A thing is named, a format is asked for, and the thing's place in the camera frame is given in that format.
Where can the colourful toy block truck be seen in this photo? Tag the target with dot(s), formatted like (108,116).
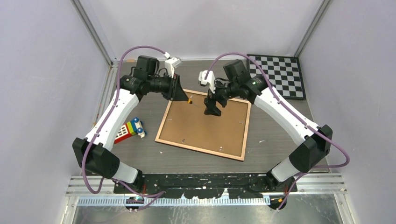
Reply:
(129,129)

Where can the black white checkerboard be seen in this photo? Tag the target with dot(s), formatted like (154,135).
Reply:
(284,73)

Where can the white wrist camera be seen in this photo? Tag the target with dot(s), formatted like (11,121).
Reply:
(207,78)
(171,63)

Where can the aluminium rail frame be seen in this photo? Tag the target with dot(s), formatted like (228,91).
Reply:
(320,198)

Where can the orange handled screwdriver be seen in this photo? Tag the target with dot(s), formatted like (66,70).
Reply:
(192,103)

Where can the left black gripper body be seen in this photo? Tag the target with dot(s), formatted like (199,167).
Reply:
(166,87)

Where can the black wooden picture frame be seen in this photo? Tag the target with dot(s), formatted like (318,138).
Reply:
(204,125)

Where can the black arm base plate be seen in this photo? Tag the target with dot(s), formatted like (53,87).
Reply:
(205,185)

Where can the brown frame backing board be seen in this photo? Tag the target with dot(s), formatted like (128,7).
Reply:
(204,125)

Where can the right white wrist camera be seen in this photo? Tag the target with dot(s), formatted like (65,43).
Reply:
(207,78)

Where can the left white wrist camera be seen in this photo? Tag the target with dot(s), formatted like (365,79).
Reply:
(171,63)

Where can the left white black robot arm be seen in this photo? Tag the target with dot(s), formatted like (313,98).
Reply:
(93,152)

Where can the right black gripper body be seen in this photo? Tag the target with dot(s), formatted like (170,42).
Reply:
(222,94)

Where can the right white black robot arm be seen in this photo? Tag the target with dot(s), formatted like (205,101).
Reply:
(310,138)

